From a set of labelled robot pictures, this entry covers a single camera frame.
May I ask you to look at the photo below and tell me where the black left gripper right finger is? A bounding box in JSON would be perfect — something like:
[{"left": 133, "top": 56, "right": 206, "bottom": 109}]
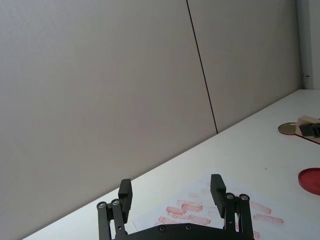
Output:
[{"left": 210, "top": 173, "right": 254, "bottom": 240}]

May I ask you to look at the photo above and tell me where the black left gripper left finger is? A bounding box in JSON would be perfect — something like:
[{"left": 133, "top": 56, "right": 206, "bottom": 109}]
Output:
[{"left": 96, "top": 178, "right": 134, "bottom": 240}]

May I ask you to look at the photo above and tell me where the white paper with red marks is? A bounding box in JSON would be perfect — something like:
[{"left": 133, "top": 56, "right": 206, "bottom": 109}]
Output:
[{"left": 132, "top": 174, "right": 303, "bottom": 240}]

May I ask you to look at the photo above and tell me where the red round lid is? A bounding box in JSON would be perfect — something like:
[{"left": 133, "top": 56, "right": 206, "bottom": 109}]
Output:
[{"left": 297, "top": 167, "right": 320, "bottom": 196}]

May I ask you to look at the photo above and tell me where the black ribbed part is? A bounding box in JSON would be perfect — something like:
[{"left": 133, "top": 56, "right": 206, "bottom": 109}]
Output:
[{"left": 299, "top": 122, "right": 320, "bottom": 138}]

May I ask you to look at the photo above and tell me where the tan wooden block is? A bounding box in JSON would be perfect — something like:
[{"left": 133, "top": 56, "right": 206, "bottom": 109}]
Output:
[{"left": 294, "top": 115, "right": 320, "bottom": 145}]

